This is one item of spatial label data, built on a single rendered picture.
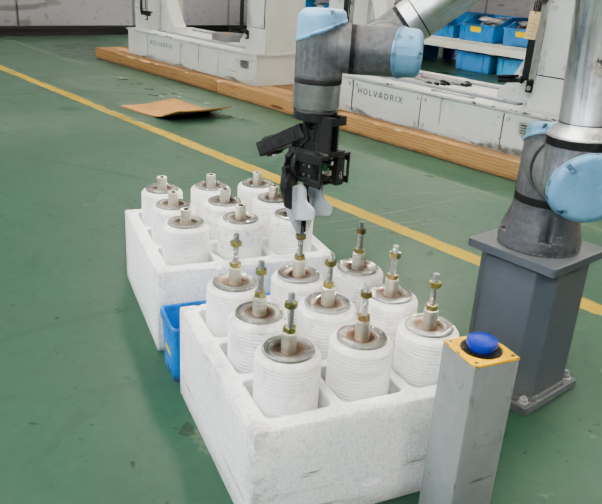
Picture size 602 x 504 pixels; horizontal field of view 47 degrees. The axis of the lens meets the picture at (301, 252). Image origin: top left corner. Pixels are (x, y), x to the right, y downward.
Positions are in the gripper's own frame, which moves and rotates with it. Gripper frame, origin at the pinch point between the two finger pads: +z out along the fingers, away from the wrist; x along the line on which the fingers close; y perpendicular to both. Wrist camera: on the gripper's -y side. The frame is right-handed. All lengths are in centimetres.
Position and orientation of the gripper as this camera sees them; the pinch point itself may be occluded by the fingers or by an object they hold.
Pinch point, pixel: (299, 224)
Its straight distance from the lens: 120.5
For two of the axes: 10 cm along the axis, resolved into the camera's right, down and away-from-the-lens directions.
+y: 7.1, 3.0, -6.3
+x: 7.0, -2.3, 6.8
